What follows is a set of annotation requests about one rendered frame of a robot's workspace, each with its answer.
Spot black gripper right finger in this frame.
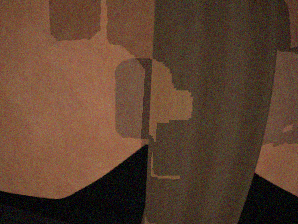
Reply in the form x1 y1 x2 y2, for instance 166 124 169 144
238 173 298 224

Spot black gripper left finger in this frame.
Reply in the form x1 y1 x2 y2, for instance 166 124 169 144
0 145 148 224

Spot long wooden rail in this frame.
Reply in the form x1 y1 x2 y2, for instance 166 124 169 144
144 0 279 224

